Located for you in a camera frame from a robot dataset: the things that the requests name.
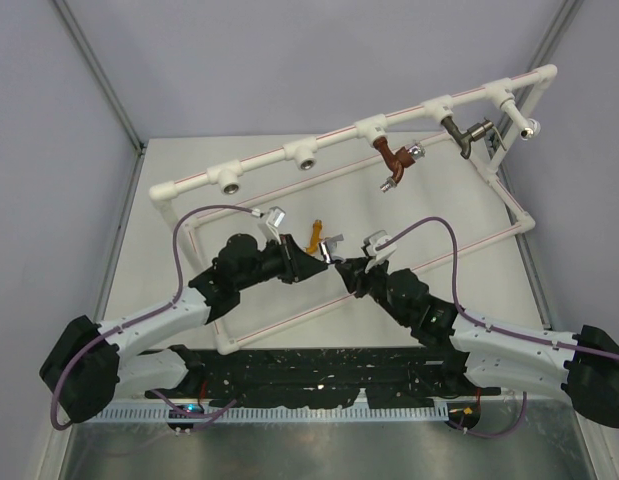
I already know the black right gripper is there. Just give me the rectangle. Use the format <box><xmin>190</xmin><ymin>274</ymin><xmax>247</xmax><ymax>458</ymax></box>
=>
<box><xmin>336</xmin><ymin>254</ymin><xmax>410</xmax><ymax>326</ymax></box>

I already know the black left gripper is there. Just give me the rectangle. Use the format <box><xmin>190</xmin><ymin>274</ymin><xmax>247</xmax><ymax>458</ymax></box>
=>
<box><xmin>236</xmin><ymin>234</ymin><xmax>326</xmax><ymax>291</ymax></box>

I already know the chrome lever faucet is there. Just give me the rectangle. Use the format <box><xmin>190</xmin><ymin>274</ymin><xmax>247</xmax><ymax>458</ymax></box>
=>
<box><xmin>318</xmin><ymin>234</ymin><xmax>345</xmax><ymax>265</ymax></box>

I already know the white PVC pipe frame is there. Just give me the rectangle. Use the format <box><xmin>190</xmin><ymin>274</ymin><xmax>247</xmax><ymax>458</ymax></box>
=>
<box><xmin>148</xmin><ymin>64</ymin><xmax>559</xmax><ymax>355</ymax></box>

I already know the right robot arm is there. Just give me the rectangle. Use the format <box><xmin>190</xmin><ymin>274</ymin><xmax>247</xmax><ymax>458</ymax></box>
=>
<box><xmin>336</xmin><ymin>258</ymin><xmax>619</xmax><ymax>429</ymax></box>

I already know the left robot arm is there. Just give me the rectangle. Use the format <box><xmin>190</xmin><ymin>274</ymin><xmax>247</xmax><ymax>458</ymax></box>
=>
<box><xmin>39</xmin><ymin>234</ymin><xmax>328</xmax><ymax>431</ymax></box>

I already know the yellow plastic faucet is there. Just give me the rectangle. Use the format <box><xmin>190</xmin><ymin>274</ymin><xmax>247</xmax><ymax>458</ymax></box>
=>
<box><xmin>305</xmin><ymin>219</ymin><xmax>324</xmax><ymax>255</ymax></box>

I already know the brown faucet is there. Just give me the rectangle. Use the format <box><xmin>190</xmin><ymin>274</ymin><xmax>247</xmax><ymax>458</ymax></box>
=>
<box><xmin>372</xmin><ymin>136</ymin><xmax>426</xmax><ymax>193</ymax></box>

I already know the dark grey metal faucet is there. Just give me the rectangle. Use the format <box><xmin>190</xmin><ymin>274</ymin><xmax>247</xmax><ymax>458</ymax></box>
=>
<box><xmin>440</xmin><ymin>115</ymin><xmax>501</xmax><ymax>160</ymax></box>

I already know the white faucet chrome tip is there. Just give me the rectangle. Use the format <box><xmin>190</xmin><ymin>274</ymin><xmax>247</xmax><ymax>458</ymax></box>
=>
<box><xmin>499</xmin><ymin>99</ymin><xmax>541</xmax><ymax>140</ymax></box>

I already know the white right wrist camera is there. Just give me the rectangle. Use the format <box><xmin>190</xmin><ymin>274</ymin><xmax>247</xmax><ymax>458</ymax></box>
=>
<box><xmin>362</xmin><ymin>230</ymin><xmax>396</xmax><ymax>270</ymax></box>

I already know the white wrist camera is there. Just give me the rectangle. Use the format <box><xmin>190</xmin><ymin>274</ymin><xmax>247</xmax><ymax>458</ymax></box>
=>
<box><xmin>362</xmin><ymin>230</ymin><xmax>396</xmax><ymax>270</ymax></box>
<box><xmin>251</xmin><ymin>206</ymin><xmax>286</xmax><ymax>243</ymax></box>

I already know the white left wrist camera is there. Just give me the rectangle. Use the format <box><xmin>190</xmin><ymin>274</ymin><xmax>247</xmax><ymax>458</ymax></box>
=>
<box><xmin>251</xmin><ymin>206</ymin><xmax>286</xmax><ymax>243</ymax></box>

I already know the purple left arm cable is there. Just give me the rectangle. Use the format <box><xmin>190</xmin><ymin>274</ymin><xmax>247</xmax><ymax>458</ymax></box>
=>
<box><xmin>50</xmin><ymin>205</ymin><xmax>263</xmax><ymax>431</ymax></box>

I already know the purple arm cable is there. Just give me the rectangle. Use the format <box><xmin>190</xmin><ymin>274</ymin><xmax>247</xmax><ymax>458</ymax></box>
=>
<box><xmin>50</xmin><ymin>205</ymin><xmax>263</xmax><ymax>431</ymax></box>
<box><xmin>381</xmin><ymin>216</ymin><xmax>619</xmax><ymax>364</ymax></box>

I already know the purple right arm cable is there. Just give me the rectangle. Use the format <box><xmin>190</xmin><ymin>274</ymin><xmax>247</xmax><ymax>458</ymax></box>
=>
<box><xmin>381</xmin><ymin>216</ymin><xmax>619</xmax><ymax>364</ymax></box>

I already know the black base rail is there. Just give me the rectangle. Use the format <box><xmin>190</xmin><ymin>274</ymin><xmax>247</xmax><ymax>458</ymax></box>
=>
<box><xmin>161</xmin><ymin>347</ymin><xmax>476</xmax><ymax>409</ymax></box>

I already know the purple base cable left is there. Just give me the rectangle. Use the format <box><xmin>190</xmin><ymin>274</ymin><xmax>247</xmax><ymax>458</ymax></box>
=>
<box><xmin>153</xmin><ymin>389</ymin><xmax>240</xmax><ymax>431</ymax></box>

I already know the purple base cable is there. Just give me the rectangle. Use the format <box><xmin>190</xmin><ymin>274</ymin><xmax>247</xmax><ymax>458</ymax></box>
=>
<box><xmin>446</xmin><ymin>392</ymin><xmax>528</xmax><ymax>441</ymax></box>
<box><xmin>153</xmin><ymin>389</ymin><xmax>240</xmax><ymax>431</ymax></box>

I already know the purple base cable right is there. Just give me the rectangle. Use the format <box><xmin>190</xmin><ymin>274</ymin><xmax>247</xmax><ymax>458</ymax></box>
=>
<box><xmin>446</xmin><ymin>392</ymin><xmax>528</xmax><ymax>441</ymax></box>

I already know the white slotted cable duct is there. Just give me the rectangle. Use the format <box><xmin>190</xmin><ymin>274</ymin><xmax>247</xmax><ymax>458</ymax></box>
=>
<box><xmin>89</xmin><ymin>402</ymin><xmax>449</xmax><ymax>425</ymax></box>

